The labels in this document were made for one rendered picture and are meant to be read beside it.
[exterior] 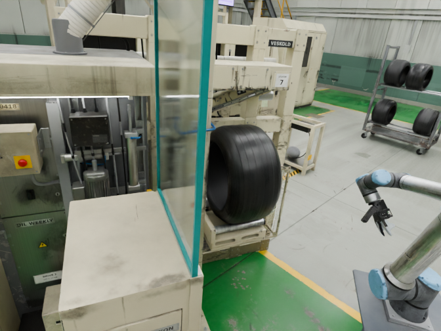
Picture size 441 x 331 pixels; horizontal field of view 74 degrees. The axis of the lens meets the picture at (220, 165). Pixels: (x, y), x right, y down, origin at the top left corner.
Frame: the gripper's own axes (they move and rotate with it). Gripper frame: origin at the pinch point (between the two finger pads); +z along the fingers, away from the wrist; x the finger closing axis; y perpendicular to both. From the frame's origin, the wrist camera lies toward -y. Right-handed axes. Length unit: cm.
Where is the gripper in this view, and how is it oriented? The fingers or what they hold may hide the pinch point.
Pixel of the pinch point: (385, 234)
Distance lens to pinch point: 201.9
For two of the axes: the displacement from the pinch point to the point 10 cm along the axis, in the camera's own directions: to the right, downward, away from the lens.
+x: 1.0, 2.6, 9.6
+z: 3.1, 9.1, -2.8
